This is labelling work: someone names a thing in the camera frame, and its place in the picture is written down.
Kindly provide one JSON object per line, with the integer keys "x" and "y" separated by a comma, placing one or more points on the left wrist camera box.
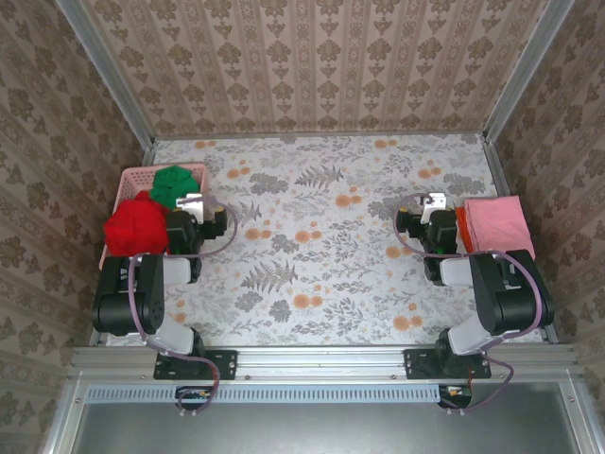
{"x": 191, "y": 205}

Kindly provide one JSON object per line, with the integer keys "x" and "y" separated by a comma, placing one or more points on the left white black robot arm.
{"x": 151, "y": 293}

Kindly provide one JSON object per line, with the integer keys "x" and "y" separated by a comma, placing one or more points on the red t-shirt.
{"x": 134, "y": 227}

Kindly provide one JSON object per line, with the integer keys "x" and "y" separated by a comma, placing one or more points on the green t-shirt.
{"x": 172, "y": 182}

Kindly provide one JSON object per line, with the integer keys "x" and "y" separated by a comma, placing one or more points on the orange folded t-shirt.
{"x": 461, "y": 227}

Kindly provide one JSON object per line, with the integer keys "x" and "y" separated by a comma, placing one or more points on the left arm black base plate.
{"x": 222, "y": 364}

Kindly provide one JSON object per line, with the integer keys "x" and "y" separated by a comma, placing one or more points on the aluminium mounting rail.
{"x": 321, "y": 361}

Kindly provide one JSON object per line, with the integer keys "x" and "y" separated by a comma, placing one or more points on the aluminium table back rail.
{"x": 283, "y": 135}

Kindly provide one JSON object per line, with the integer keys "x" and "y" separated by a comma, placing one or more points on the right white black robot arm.
{"x": 501, "y": 293}

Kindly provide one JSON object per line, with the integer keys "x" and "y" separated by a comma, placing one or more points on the aluminium corner post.
{"x": 524, "y": 71}
{"x": 104, "y": 71}

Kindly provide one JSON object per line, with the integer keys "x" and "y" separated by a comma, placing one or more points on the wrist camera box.
{"x": 191, "y": 205}
{"x": 437, "y": 203}

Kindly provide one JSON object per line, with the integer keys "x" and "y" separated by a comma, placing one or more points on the pink folded t-shirt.
{"x": 496, "y": 222}

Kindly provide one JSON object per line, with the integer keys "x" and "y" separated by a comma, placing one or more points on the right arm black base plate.
{"x": 418, "y": 364}

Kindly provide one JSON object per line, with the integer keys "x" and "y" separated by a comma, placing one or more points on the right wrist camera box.
{"x": 437, "y": 203}

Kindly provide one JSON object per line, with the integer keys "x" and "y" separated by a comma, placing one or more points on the pink plastic basket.
{"x": 130, "y": 179}

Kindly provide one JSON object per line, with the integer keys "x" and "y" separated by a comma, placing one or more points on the grey metal sheet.
{"x": 331, "y": 430}

